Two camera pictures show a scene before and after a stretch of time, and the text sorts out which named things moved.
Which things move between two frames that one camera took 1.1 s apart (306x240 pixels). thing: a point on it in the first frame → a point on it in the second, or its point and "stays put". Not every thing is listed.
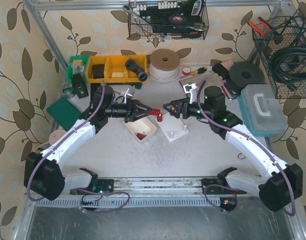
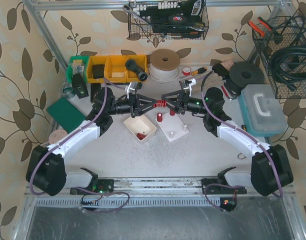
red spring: (160, 117) stays put
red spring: (156, 112) → (160, 103)
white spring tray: (142, 129) stays put
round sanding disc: (55, 135) stays put
